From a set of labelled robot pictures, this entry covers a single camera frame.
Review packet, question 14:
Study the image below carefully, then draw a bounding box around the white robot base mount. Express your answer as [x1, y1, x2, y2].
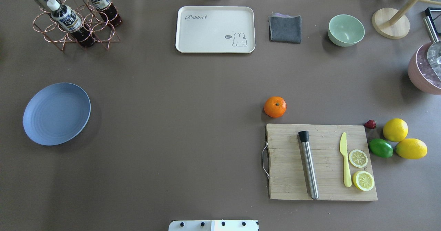
[168, 220, 259, 231]

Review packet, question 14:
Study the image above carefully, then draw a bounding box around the wooden cutting board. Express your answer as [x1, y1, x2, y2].
[266, 123, 378, 201]

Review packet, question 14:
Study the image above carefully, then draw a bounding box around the green lime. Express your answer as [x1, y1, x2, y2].
[368, 138, 393, 158]

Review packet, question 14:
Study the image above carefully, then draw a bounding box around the red strawberry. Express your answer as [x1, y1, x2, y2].
[364, 119, 377, 129]

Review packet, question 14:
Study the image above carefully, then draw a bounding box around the lemon slice upper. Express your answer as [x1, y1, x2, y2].
[348, 149, 368, 168]

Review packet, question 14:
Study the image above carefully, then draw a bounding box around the pink pot with lid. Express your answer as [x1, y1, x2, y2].
[408, 16, 441, 95]

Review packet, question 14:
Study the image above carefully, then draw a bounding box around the yellow plastic knife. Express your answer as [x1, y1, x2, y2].
[340, 132, 352, 187]

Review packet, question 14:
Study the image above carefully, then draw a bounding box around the blue round plate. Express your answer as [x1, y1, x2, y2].
[23, 83, 91, 145]

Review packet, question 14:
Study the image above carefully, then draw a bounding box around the steel muddler black tip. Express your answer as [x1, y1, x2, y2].
[298, 130, 319, 200]

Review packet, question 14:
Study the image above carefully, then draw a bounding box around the wooden stand with base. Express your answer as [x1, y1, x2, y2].
[372, 0, 441, 39]

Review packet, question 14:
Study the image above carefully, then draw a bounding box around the tea bottle right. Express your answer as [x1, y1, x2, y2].
[90, 0, 122, 27]

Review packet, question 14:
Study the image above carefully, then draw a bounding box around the whole lemon upper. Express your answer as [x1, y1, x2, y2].
[383, 118, 409, 142]

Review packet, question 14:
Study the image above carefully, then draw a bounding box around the tea bottle front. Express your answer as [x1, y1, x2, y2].
[47, 0, 95, 48]

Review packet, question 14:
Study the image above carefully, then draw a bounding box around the green bowl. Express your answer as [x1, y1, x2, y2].
[327, 14, 365, 47]

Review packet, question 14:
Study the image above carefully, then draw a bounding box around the whole lemon lower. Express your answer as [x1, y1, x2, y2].
[395, 138, 428, 159]

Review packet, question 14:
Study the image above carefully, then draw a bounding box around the lemon half lower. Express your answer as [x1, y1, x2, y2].
[352, 170, 375, 191]

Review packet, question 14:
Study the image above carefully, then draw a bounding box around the whole lemon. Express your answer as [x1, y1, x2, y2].
[395, 138, 428, 159]
[383, 118, 409, 142]

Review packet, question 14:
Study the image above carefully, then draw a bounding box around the cream rabbit tray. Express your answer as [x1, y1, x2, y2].
[175, 6, 256, 54]

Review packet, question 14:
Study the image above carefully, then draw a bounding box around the copper wire bottle rack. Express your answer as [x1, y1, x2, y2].
[32, 0, 123, 51]

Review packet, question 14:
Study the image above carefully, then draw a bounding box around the orange mandarin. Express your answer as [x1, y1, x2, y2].
[263, 96, 287, 118]

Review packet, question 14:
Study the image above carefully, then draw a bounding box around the grey folded cloth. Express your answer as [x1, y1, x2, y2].
[269, 13, 302, 44]

